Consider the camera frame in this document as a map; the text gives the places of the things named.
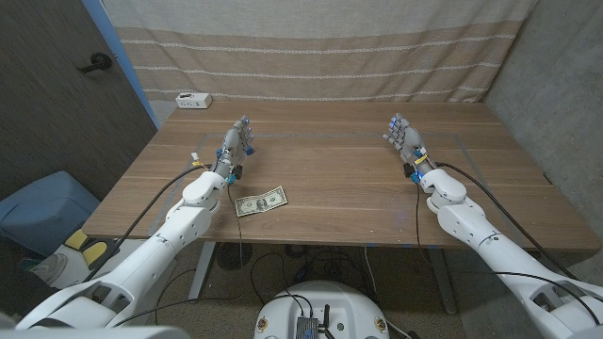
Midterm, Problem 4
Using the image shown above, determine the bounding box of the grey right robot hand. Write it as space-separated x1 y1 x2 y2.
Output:
383 112 434 176

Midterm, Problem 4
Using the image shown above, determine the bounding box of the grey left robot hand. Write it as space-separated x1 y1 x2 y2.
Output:
214 115 256 183

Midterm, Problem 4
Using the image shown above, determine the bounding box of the one dollar bill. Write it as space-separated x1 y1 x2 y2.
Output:
234 185 289 218

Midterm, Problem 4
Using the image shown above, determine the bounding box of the white power strip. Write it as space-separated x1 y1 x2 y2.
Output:
175 92 213 110

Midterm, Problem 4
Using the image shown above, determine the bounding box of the black round floor fan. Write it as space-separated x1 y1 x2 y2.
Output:
216 242 253 272

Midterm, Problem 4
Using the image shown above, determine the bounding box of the beige striped curtain backdrop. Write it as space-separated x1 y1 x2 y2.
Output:
102 0 538 104

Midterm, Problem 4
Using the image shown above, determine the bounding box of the white table leg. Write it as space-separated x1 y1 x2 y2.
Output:
187 241 217 303

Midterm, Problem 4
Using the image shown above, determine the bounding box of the grey table leg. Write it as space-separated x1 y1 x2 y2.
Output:
428 248 459 315

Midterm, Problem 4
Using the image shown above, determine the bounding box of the black pedal with yellow pads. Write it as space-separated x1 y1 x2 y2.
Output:
64 229 122 270

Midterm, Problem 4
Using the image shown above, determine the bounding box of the white robot torso base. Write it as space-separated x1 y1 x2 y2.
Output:
253 281 391 339

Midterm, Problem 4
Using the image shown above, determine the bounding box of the grey electronics box on torso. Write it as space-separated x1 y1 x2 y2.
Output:
295 315 319 339

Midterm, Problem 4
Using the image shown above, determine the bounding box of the blue plastic storage bin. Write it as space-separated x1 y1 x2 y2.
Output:
0 169 101 258

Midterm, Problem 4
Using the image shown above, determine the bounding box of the grey sneaker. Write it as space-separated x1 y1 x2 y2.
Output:
27 252 70 286

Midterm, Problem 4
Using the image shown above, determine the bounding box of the person's dark trouser leg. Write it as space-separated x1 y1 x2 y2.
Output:
0 234 53 317

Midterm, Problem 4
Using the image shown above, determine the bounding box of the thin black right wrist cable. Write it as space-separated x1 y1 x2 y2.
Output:
413 181 437 272

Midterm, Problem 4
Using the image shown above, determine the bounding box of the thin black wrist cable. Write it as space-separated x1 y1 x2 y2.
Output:
413 181 437 272
112 182 246 329

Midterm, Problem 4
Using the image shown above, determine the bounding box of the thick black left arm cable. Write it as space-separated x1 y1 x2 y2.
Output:
84 163 213 283

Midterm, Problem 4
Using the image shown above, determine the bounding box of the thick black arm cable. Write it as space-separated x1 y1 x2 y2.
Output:
435 161 579 283
84 163 213 283

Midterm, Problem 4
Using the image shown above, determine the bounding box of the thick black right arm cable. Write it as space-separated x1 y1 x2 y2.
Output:
435 161 579 283

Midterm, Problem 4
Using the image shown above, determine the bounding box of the thin black left wrist cable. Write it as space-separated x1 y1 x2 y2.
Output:
112 182 246 329

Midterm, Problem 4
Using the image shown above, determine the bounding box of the white floor cable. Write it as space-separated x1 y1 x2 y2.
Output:
363 244 379 297

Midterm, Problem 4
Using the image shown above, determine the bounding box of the black looped floor cable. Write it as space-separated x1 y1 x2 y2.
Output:
248 251 289 307

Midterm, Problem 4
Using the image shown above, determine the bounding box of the black door handle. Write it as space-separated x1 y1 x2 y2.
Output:
77 51 114 74

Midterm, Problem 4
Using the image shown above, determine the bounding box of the thin black right shoulder cable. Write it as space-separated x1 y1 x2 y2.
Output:
494 270 602 326

